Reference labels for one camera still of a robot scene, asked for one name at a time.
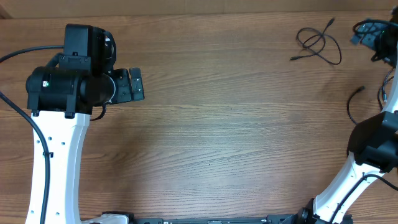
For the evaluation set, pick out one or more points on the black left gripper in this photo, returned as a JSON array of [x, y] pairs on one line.
[[122, 77]]

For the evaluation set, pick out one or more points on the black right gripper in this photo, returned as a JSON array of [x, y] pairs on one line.
[[370, 38]]

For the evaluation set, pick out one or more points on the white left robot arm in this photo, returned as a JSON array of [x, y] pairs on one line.
[[61, 98]]

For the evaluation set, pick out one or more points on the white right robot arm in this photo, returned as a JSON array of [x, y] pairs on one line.
[[372, 145]]

